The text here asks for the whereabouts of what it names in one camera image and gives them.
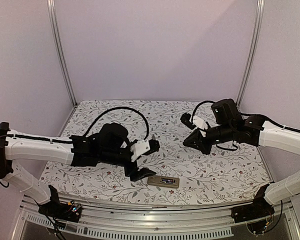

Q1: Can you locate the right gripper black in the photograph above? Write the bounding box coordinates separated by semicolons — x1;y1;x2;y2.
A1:
182;122;235;155

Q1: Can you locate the white remote control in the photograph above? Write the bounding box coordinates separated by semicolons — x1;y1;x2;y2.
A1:
147;175;180;189

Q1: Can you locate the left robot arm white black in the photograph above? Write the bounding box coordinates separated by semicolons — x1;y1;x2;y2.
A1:
0;122;160;217

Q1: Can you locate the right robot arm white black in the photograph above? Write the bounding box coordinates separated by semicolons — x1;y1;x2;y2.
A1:
180;98;300;218

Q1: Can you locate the floral patterned table mat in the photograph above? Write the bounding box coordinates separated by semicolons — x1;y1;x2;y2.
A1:
40;100;271;206

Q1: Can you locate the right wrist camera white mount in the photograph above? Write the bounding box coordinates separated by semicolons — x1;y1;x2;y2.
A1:
180;112;210;137

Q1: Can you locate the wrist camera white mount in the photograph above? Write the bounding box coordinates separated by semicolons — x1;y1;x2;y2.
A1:
130;139;160;162
180;112;210;137

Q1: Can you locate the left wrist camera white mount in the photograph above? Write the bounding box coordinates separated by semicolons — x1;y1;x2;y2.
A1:
130;139;160;162

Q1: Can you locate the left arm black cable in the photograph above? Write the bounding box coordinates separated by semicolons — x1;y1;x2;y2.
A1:
83;106;151;141

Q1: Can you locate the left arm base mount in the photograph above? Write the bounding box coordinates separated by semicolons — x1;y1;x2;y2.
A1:
38;185;83;223

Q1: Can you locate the aluminium front rail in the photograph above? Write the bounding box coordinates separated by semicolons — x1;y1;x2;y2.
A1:
11;194;300;240

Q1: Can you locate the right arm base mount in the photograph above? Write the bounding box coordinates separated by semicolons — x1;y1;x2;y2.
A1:
231;183;275;223

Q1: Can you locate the right aluminium frame post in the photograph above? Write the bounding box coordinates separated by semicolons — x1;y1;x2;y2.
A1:
236;0;265;107

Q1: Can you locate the aluminium frame post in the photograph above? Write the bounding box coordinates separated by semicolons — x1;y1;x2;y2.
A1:
46;0;78;108
236;0;265;107

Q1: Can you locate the left aluminium frame post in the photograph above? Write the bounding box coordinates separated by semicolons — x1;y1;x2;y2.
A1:
46;0;78;108

